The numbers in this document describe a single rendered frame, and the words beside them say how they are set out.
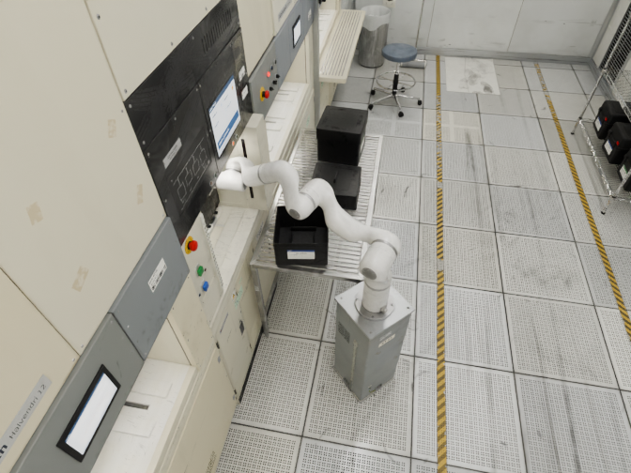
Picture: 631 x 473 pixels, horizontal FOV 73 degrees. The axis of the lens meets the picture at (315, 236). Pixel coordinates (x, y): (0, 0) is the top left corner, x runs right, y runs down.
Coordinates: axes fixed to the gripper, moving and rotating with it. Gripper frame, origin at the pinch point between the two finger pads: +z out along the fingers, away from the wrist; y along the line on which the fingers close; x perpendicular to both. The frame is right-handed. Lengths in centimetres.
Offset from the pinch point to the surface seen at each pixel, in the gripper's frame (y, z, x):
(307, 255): -11, -63, -35
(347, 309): -34, -87, -43
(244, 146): 15.1, -27.9, 9.7
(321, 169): 57, -58, -33
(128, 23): -49, -30, 91
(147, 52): -44, -29, 82
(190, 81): -26, -30, 64
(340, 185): 44, -72, -33
